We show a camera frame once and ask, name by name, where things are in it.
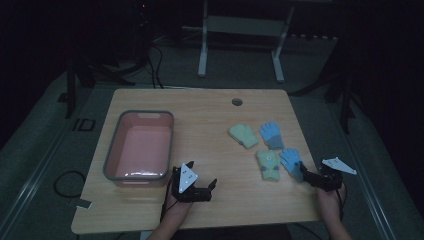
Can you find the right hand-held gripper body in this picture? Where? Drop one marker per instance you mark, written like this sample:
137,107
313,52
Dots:
330,181

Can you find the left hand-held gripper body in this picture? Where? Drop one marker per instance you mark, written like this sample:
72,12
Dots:
186,178

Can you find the blue knit glove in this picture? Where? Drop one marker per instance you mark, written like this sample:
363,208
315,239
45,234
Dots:
271,133
289,159

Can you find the green knit mitten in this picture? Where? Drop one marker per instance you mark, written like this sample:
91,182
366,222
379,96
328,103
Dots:
268,165
245,135

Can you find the pink basin with grey rim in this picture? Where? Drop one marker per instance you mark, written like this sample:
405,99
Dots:
140,150

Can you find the person's right hand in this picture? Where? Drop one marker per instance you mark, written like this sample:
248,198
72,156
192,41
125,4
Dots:
328,203

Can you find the person's left hand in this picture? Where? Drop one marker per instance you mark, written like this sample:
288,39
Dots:
176,206

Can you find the grey table grommet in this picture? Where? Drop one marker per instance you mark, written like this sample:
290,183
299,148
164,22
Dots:
237,102

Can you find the black tripod stand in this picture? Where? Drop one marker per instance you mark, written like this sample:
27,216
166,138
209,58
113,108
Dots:
346,100
70,83

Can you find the small grey tag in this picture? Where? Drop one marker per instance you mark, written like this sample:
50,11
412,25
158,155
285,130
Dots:
80,203

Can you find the black floor socket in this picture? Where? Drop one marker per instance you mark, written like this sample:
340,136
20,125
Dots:
84,124

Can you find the power strip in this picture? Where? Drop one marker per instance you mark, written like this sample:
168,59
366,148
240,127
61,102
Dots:
313,36

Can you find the white metal desk frame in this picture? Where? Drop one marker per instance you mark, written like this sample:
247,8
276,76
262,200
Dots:
240,26

